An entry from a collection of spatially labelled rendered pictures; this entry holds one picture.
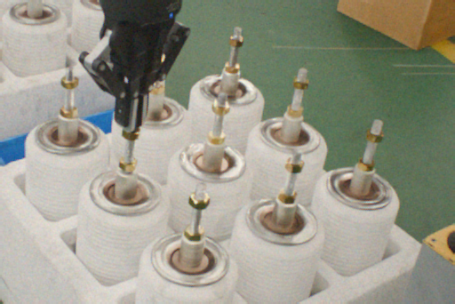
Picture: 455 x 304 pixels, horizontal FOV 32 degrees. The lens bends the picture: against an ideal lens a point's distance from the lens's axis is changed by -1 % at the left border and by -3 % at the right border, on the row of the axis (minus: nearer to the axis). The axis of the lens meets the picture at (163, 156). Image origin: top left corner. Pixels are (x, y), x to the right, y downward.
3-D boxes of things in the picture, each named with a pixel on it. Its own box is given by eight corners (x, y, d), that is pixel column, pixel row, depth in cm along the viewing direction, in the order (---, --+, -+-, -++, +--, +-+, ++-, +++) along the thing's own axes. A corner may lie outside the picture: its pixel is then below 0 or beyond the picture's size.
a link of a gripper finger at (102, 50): (104, 18, 72) (115, 29, 74) (75, 60, 72) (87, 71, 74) (123, 28, 71) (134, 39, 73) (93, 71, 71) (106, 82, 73)
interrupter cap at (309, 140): (244, 134, 97) (245, 129, 97) (284, 115, 102) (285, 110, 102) (293, 164, 93) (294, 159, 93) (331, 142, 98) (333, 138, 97)
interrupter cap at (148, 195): (119, 228, 81) (119, 222, 81) (74, 188, 85) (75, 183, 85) (175, 202, 85) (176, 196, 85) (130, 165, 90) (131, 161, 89)
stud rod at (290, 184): (276, 210, 83) (291, 149, 79) (283, 207, 84) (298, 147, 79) (283, 215, 82) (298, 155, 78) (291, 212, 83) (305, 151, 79)
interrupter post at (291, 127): (275, 137, 98) (279, 114, 96) (287, 131, 99) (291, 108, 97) (290, 147, 96) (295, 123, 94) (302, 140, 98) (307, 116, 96)
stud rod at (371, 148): (357, 175, 90) (373, 118, 85) (366, 177, 89) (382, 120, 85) (357, 180, 89) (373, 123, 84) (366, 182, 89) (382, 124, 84)
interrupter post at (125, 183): (123, 205, 84) (125, 180, 82) (108, 193, 85) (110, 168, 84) (140, 197, 85) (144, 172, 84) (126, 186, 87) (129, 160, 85)
